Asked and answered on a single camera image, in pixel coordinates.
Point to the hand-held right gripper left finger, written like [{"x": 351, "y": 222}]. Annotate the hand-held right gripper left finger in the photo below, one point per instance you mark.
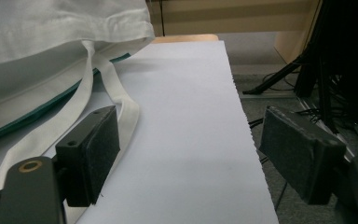
[{"x": 87, "y": 155}]

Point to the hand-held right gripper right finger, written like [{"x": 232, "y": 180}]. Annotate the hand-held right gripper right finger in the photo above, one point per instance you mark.
[{"x": 301, "y": 155}]

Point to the white canvas tote bag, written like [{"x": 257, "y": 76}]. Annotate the white canvas tote bag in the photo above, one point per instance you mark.
[{"x": 43, "y": 34}]

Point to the white table cover sheet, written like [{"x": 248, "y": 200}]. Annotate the white table cover sheet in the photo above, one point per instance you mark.
[{"x": 183, "y": 124}]

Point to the beige wooden frame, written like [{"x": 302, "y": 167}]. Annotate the beige wooden frame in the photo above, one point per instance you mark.
[{"x": 230, "y": 18}]

